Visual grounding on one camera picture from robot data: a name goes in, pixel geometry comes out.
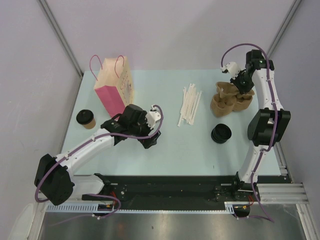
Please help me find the single brown pulp cup carrier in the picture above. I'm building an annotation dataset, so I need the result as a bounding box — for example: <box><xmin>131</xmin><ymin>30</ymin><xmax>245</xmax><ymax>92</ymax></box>
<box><xmin>215</xmin><ymin>81</ymin><xmax>255</xmax><ymax>98</ymax></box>

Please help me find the pink paper gift bag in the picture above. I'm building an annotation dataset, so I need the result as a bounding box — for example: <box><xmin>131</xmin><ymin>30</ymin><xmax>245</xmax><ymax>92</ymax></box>
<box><xmin>92</xmin><ymin>55</ymin><xmax>134</xmax><ymax>117</ymax></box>

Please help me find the brown paper cup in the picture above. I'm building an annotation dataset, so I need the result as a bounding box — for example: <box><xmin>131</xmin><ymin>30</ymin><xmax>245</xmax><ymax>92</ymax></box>
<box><xmin>81</xmin><ymin>118</ymin><xmax>96</xmax><ymax>130</ymax></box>

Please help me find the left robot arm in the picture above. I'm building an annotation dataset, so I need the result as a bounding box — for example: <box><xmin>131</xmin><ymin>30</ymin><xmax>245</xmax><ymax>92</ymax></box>
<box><xmin>34</xmin><ymin>104</ymin><xmax>164</xmax><ymax>206</ymax></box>

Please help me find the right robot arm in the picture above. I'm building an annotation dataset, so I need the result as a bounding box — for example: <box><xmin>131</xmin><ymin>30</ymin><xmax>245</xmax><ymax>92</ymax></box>
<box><xmin>230</xmin><ymin>49</ymin><xmax>291</xmax><ymax>201</ymax></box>

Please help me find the brown pulp cup carrier stack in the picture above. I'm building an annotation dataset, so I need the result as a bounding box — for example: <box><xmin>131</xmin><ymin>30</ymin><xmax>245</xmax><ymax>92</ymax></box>
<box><xmin>210</xmin><ymin>93</ymin><xmax>253</xmax><ymax>118</ymax></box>

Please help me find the white wrapped straws bundle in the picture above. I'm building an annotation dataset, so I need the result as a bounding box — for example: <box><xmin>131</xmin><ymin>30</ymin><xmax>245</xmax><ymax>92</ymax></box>
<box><xmin>177</xmin><ymin>83</ymin><xmax>203</xmax><ymax>127</ymax></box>

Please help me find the black cup lid stack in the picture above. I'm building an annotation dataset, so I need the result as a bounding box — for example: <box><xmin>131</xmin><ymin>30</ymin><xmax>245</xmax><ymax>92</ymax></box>
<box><xmin>210</xmin><ymin>123</ymin><xmax>232</xmax><ymax>144</ymax></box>

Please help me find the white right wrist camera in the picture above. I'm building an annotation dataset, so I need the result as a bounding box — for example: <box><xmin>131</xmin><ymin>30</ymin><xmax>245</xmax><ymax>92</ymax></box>
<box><xmin>220</xmin><ymin>61</ymin><xmax>242</xmax><ymax>80</ymax></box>

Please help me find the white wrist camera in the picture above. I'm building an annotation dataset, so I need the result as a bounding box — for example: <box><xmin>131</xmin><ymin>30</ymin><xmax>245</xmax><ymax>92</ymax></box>
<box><xmin>145</xmin><ymin>105</ymin><xmax>162</xmax><ymax>129</ymax></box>
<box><xmin>220</xmin><ymin>61</ymin><xmax>242</xmax><ymax>80</ymax></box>

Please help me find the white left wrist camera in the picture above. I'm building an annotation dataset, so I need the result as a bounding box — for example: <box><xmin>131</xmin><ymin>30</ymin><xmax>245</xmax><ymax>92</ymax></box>
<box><xmin>145</xmin><ymin>105</ymin><xmax>162</xmax><ymax>129</ymax></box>

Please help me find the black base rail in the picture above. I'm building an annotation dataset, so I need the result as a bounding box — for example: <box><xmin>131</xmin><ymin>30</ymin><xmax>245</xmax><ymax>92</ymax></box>
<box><xmin>74</xmin><ymin>173</ymin><xmax>292</xmax><ymax>212</ymax></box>

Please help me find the right aluminium frame post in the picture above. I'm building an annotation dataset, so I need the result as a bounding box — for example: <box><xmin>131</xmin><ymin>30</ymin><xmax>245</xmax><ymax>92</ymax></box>
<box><xmin>263</xmin><ymin>0</ymin><xmax>304</xmax><ymax>59</ymax></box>

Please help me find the aluminium frame post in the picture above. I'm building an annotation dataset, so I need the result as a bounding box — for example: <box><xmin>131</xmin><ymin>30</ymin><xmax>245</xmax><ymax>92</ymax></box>
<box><xmin>263</xmin><ymin>0</ymin><xmax>304</xmax><ymax>59</ymax></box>
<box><xmin>37</xmin><ymin>0</ymin><xmax>84</xmax><ymax>79</ymax></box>

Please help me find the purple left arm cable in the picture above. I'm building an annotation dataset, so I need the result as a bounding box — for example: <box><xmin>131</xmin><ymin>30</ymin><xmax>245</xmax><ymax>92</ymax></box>
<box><xmin>34</xmin><ymin>104</ymin><xmax>165</xmax><ymax>227</ymax></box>

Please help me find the left aluminium frame post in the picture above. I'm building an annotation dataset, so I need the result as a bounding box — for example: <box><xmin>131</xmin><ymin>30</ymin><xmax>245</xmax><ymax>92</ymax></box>
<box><xmin>37</xmin><ymin>0</ymin><xmax>84</xmax><ymax>79</ymax></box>

